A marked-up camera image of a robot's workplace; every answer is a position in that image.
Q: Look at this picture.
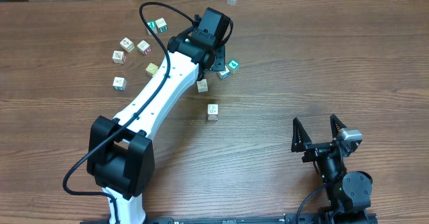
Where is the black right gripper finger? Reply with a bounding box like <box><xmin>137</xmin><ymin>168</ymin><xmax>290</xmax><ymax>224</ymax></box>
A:
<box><xmin>291</xmin><ymin>117</ymin><xmax>312</xmax><ymax>152</ymax></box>
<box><xmin>330</xmin><ymin>114</ymin><xmax>347</xmax><ymax>140</ymax></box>

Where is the plain wooden picture block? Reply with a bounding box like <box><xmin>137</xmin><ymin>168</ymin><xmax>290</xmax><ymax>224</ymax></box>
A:
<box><xmin>196</xmin><ymin>79</ymin><xmax>208</xmax><ymax>93</ymax></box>

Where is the red edged wooden block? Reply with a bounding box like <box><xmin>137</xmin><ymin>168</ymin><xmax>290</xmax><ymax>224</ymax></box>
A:
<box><xmin>207</xmin><ymin>104</ymin><xmax>219</xmax><ymax>121</ymax></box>

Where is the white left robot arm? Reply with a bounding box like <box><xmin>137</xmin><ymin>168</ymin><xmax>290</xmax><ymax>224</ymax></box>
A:
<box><xmin>86</xmin><ymin>8</ymin><xmax>233</xmax><ymax>223</ymax></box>

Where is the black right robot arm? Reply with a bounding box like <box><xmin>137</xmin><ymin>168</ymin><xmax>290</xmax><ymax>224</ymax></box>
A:
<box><xmin>291</xmin><ymin>114</ymin><xmax>373</xmax><ymax>213</ymax></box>

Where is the green number 4 block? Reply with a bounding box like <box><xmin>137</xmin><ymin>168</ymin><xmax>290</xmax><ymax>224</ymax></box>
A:
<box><xmin>227</xmin><ymin>59</ymin><xmax>240</xmax><ymax>74</ymax></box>

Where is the blue edged picture block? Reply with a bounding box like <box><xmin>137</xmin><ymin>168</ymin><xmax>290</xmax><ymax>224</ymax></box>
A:
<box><xmin>217</xmin><ymin>66</ymin><xmax>231</xmax><ymax>80</ymax></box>

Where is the teal number block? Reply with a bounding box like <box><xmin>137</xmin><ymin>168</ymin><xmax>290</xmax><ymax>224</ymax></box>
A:
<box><xmin>155</xmin><ymin>18</ymin><xmax>168</xmax><ymax>33</ymax></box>

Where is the yellow letter G block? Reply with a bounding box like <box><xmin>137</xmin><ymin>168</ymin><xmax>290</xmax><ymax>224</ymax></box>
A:
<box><xmin>145</xmin><ymin>63</ymin><xmax>159</xmax><ymax>76</ymax></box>

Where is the green letter block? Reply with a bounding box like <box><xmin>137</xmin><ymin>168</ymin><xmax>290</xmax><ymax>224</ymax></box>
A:
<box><xmin>147</xmin><ymin>21</ymin><xmax>158</xmax><ymax>35</ymax></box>

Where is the red letter U block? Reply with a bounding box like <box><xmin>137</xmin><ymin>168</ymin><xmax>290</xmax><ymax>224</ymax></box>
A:
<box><xmin>137</xmin><ymin>40</ymin><xmax>151</xmax><ymax>56</ymax></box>

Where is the yellow edged picture block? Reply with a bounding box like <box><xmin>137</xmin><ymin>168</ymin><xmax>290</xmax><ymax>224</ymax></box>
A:
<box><xmin>120</xmin><ymin>37</ymin><xmax>135</xmax><ymax>52</ymax></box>

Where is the red edged picture block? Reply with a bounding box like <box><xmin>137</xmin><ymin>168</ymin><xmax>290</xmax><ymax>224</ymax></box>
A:
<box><xmin>112</xmin><ymin>50</ymin><xmax>126</xmax><ymax>64</ymax></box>

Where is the teal edged picture block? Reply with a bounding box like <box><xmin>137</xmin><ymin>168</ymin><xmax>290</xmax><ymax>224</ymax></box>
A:
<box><xmin>113</xmin><ymin>76</ymin><xmax>127</xmax><ymax>91</ymax></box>

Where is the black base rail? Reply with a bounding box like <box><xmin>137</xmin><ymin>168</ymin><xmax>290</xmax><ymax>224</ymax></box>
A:
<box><xmin>80</xmin><ymin>214</ymin><xmax>378</xmax><ymax>224</ymax></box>

